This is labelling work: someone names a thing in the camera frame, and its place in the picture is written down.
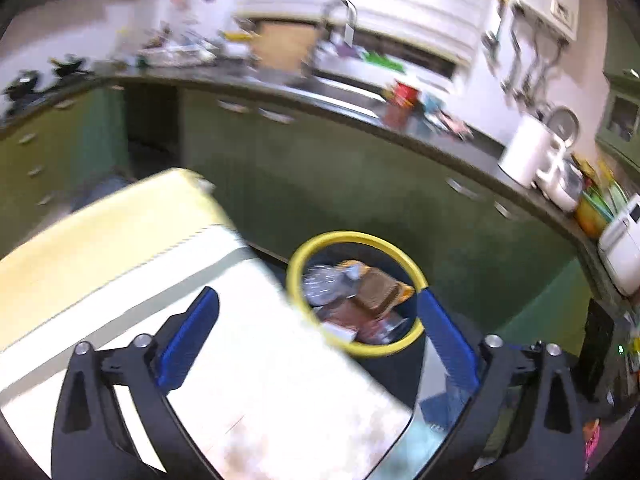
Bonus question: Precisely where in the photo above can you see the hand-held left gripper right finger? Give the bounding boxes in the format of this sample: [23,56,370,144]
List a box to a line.
[417,290,588,480]

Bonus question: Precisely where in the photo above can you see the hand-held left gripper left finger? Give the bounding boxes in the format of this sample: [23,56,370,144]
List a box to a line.
[50,286,223,480]

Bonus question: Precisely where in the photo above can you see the yellow-rimmed black trash bin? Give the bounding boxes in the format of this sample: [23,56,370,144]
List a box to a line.
[286,231,427,361]

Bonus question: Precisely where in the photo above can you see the yellow zigzag tablecloth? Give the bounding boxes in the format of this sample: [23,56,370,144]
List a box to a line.
[0,167,413,480]

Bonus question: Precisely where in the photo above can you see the teal diamond tablecloth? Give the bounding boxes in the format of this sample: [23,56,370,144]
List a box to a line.
[370,355,473,480]

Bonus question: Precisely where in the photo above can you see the brown snack wrapper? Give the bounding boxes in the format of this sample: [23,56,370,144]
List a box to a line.
[345,260,417,317]

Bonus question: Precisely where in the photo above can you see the red instant noodle cup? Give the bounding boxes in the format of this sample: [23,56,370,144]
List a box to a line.
[317,299,408,346]

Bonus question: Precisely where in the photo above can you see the white countertop appliance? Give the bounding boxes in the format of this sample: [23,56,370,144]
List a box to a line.
[597,194,640,297]

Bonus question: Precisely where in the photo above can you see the yellow bowl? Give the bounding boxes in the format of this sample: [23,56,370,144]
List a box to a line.
[574,187,615,240]

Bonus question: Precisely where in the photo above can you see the white rice cooker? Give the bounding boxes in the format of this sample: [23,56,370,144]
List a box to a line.
[536,156,585,212]

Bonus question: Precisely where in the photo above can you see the green base cabinets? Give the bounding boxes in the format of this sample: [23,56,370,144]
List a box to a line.
[0,82,591,361]

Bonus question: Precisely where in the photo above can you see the white electric kettle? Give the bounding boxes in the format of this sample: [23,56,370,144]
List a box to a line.
[498,115,566,189]

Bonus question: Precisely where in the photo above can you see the round steel lid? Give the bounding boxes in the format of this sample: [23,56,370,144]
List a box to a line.
[544,106,581,143]

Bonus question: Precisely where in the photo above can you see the green glass-door cabinet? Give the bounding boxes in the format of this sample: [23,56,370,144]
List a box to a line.
[595,20,640,171]

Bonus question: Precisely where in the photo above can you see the red paper cup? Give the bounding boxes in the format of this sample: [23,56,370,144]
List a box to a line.
[390,81,420,108]

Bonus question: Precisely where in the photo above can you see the steel sink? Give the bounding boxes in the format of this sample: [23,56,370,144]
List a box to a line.
[295,72,391,111]

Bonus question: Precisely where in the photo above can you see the white dish rack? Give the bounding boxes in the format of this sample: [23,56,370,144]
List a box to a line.
[137,42,218,68]

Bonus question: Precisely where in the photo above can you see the green plastic tray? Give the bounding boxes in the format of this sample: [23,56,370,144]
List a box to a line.
[365,50,406,72]

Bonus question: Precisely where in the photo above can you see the black wok with lid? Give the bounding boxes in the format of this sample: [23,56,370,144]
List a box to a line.
[50,55,96,78]
[2,72,43,103]

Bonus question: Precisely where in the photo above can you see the wooden cutting board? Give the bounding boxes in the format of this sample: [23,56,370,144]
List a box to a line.
[251,20,321,75]

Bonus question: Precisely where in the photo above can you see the tall steel faucet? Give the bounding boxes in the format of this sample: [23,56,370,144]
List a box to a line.
[320,0,359,46]

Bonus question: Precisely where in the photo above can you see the white window blind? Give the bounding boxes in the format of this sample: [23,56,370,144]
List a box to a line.
[239,0,498,68]

